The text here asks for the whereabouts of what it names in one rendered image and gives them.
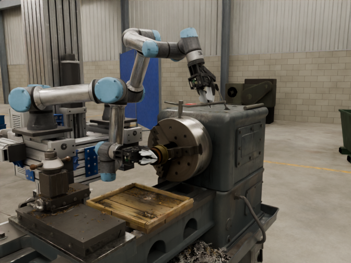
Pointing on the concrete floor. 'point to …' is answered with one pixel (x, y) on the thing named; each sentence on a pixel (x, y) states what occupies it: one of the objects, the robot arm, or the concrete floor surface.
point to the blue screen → (151, 114)
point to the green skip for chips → (345, 115)
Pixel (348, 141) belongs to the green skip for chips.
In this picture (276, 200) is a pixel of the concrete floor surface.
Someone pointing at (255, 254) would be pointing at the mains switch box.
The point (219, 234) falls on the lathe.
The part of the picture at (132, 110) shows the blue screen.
